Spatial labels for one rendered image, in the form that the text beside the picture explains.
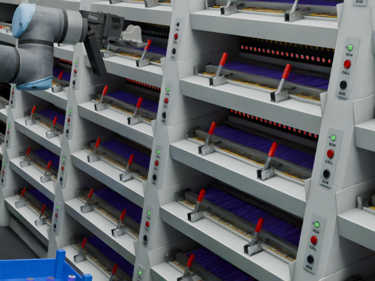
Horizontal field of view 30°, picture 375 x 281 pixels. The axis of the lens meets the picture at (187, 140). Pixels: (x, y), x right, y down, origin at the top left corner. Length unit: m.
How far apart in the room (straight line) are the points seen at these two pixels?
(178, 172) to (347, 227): 0.73
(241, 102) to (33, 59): 0.53
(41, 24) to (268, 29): 0.57
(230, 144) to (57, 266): 0.56
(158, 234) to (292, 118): 0.67
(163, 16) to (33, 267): 0.82
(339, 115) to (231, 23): 0.48
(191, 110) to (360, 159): 0.70
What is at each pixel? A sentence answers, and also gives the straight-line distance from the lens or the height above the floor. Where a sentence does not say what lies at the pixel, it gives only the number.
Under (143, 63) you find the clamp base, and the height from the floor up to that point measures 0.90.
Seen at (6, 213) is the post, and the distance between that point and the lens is 3.41.
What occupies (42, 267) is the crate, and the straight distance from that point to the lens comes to 1.92.
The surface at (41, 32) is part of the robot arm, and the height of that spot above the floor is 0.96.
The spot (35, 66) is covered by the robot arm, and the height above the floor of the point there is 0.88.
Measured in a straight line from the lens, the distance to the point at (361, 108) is 1.45.
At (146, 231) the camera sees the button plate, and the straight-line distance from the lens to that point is 2.12.
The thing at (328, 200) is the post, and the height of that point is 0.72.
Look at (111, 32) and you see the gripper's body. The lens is 1.92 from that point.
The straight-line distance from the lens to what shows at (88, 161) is 2.53.
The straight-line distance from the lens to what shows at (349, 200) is 1.48.
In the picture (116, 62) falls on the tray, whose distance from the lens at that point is 2.36.
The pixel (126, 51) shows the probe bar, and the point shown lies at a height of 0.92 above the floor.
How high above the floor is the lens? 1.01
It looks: 8 degrees down
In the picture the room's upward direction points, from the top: 9 degrees clockwise
